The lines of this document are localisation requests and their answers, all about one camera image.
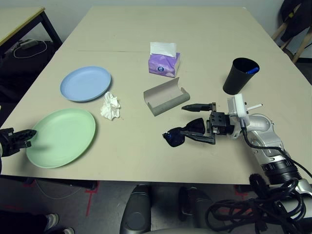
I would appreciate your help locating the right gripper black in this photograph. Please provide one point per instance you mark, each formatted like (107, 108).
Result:
(219, 123)

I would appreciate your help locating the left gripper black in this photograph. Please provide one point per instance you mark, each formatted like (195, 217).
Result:
(9, 142)

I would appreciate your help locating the black sunglasses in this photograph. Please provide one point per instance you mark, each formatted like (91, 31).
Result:
(174, 139)

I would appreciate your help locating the green plate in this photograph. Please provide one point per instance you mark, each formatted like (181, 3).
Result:
(63, 139)

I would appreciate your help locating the grey glasses case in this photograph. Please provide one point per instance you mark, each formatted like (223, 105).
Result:
(161, 95)

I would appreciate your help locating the white marker with black cap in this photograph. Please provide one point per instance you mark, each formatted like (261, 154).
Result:
(257, 105)

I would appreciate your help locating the white tissue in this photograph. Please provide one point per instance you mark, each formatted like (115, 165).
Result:
(111, 107)

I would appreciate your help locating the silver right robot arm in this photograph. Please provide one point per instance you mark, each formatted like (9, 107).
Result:
(265, 139)

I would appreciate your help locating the black table foot bar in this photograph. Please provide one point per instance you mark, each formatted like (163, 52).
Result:
(61, 182)
(243, 188)

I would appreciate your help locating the black plastic cup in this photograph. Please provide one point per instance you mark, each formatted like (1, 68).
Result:
(235, 78)

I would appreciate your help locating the purple tissue pack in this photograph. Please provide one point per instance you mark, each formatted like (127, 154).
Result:
(161, 65)

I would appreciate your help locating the blue marker pen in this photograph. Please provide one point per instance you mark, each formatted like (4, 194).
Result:
(252, 70)

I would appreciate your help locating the bystander black trousers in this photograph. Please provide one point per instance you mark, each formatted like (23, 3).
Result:
(19, 223)

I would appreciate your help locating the grey robot right leg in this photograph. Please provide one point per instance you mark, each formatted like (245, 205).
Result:
(197, 207)

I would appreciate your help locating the grey robot leg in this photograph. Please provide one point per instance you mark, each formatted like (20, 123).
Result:
(135, 212)
(197, 207)

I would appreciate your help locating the grey sneaker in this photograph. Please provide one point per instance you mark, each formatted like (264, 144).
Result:
(52, 221)
(69, 230)

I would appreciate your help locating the grey power adapter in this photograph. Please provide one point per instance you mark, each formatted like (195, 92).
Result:
(28, 44)

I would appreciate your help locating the grey robot left leg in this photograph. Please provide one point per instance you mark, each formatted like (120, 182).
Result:
(135, 212)

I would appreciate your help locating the beige robot torso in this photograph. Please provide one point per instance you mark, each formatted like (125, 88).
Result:
(180, 231)

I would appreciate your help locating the wooden stool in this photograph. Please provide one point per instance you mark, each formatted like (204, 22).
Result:
(301, 48)

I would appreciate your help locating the black jacket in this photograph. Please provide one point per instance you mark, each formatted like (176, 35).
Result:
(295, 26)

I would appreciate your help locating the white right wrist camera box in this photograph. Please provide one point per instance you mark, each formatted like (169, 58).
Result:
(241, 107)

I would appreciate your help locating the beige side table black frame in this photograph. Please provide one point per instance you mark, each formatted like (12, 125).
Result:
(14, 22)

